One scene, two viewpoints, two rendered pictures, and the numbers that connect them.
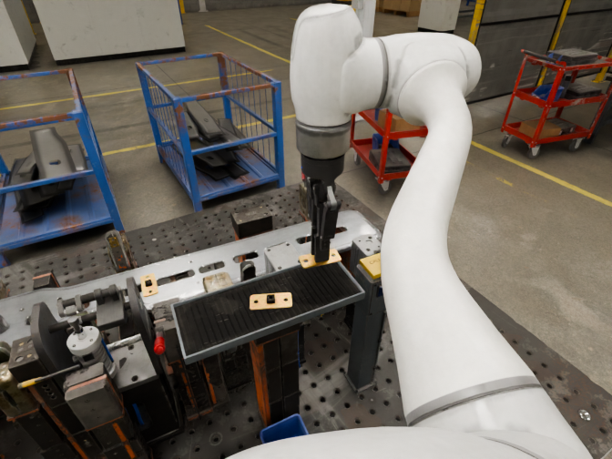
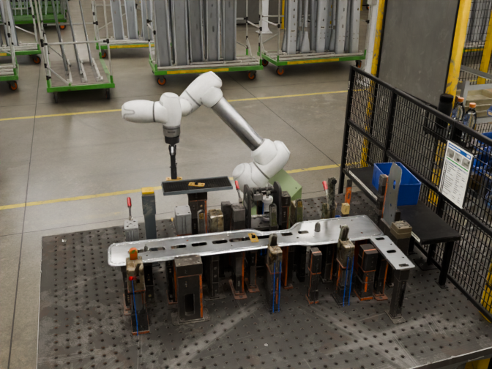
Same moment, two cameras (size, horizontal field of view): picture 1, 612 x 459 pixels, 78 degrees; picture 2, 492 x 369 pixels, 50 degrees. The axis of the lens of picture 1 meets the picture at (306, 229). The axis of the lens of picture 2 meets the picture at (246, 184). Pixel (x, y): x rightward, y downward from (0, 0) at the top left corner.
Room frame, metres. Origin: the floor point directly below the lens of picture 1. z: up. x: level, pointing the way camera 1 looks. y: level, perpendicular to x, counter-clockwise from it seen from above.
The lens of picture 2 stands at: (2.96, 0.85, 2.38)
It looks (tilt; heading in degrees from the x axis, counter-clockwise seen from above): 25 degrees down; 192
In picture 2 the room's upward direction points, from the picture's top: 1 degrees clockwise
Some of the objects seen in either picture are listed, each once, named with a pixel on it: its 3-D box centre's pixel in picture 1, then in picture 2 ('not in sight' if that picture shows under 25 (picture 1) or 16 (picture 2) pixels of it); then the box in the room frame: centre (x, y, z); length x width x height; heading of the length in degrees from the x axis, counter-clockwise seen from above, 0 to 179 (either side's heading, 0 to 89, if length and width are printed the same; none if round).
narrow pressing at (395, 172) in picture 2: not in sight; (392, 195); (0.43, 1.09, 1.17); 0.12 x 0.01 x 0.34; 25
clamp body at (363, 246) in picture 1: (363, 289); (133, 254); (0.84, -0.18, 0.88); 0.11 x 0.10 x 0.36; 25
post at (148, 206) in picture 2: (367, 331); (150, 228); (0.64, -0.16, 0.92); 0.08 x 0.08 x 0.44; 25
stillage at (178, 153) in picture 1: (210, 127); not in sight; (3.19, 0.83, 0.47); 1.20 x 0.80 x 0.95; 31
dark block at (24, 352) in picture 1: (66, 406); (282, 227); (0.44, 0.54, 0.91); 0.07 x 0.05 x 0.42; 25
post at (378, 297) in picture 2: not in sight; (381, 270); (0.65, 1.07, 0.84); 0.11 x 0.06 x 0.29; 25
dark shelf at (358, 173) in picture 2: not in sight; (397, 200); (0.17, 1.15, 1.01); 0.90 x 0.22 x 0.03; 25
